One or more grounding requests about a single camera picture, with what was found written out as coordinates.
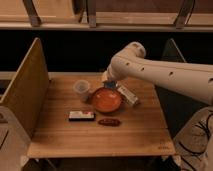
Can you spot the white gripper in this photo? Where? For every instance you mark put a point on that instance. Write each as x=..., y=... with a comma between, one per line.
x=107, y=77

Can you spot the blue white sponge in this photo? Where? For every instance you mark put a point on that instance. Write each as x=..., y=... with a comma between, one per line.
x=110, y=85

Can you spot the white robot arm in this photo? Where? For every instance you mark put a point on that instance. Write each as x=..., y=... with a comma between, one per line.
x=192, y=80

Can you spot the white ceramic cup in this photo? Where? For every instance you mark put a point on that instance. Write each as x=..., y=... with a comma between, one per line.
x=82, y=89

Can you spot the orange bowl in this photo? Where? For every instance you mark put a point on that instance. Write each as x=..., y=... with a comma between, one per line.
x=106, y=100

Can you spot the red sausage toy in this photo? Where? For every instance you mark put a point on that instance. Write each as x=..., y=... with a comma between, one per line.
x=109, y=122

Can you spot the black and white box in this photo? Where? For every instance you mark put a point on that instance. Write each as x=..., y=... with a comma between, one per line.
x=81, y=116

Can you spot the right dark side panel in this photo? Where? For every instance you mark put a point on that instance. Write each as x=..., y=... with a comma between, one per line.
x=178, y=109

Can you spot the left wooden side panel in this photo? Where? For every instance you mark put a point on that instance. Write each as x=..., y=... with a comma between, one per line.
x=22, y=101

